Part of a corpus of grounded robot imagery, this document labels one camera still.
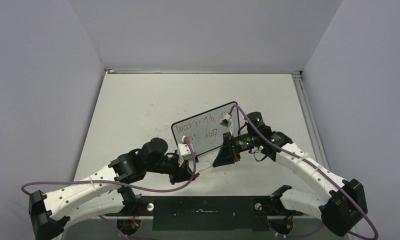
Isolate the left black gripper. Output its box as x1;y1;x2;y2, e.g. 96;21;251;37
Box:
145;153;195;185

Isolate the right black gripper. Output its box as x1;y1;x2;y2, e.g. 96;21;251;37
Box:
213;131;259;168

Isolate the black framed whiteboard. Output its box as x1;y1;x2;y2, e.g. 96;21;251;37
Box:
171;101;240;155

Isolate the white whiteboard marker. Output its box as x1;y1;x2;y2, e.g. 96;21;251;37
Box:
198;165;213;173

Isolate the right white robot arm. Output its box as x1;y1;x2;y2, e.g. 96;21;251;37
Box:
212;111;368;237

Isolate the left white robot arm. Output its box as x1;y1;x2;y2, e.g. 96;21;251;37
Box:
28;136;197;240

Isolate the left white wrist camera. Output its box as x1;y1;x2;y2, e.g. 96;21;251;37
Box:
177;135;196;163

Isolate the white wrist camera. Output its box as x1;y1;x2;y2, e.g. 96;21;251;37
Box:
177;135;196;163
218;112;233;135

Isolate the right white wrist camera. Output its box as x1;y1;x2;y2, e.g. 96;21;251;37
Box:
218;112;233;135

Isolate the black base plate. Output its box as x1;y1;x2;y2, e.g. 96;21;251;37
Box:
133;195;280;232

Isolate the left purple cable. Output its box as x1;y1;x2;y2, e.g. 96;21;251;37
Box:
21;137;198;240

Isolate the aluminium rail frame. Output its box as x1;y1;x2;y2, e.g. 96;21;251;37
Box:
74;70;328;197

